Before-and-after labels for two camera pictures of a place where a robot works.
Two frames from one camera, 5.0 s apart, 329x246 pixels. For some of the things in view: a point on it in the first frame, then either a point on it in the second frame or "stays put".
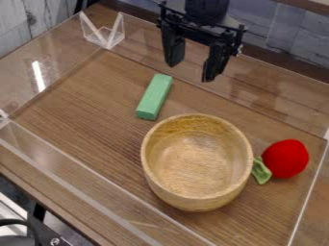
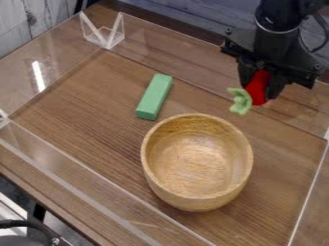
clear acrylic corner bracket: x=102 y=36 stays put
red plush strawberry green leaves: x=283 y=159 → x=242 y=101
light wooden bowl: x=197 y=160 stays put
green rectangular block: x=153 y=97 stays put
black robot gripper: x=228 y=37 → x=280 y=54
